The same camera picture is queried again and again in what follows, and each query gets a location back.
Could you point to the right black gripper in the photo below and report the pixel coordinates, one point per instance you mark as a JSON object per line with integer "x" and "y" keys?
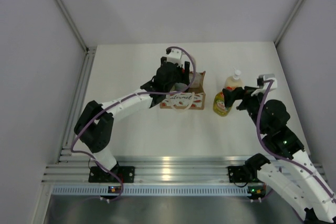
{"x": 231, "y": 96}

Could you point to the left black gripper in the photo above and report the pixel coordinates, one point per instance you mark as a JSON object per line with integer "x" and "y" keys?
{"x": 182, "y": 75}

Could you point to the cream pump soap bottle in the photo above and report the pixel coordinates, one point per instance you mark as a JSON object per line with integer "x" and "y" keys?
{"x": 234, "y": 81}

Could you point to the yellow dish soap bottle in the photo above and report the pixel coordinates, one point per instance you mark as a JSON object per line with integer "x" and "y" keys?
{"x": 219, "y": 105}

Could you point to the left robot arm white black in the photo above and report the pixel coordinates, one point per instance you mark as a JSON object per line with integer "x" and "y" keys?
{"x": 94, "y": 126}

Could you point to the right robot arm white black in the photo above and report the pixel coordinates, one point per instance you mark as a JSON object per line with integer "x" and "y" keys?
{"x": 308, "y": 193}

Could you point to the watermelon print canvas bag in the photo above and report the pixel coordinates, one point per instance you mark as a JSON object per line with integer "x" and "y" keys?
{"x": 193, "y": 99}

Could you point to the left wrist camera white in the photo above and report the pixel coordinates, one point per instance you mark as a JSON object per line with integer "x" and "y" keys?
{"x": 174, "y": 56}

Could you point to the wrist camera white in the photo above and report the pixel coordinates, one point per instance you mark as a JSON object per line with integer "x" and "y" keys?
{"x": 174, "y": 56}
{"x": 265, "y": 82}

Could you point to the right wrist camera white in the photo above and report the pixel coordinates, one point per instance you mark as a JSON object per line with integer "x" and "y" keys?
{"x": 265, "y": 82}

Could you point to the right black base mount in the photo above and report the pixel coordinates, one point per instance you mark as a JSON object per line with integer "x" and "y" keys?
{"x": 238, "y": 174}

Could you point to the left aluminium frame post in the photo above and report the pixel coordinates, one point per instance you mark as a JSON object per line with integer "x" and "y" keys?
{"x": 73, "y": 27}

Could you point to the aluminium frame post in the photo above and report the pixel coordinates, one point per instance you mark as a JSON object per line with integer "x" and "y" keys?
{"x": 288, "y": 21}
{"x": 73, "y": 27}

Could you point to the right aluminium frame post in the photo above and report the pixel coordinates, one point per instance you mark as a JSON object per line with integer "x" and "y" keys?
{"x": 288, "y": 21}

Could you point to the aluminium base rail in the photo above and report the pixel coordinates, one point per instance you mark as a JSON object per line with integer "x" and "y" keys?
{"x": 149, "y": 170}

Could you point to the slotted grey cable duct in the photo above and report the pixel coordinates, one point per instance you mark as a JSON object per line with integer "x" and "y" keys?
{"x": 150, "y": 190}

